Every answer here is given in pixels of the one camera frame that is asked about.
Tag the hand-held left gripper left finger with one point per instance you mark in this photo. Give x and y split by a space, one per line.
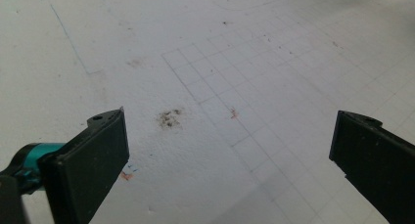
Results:
84 171

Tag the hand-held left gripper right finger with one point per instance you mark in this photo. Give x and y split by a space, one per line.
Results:
378 158

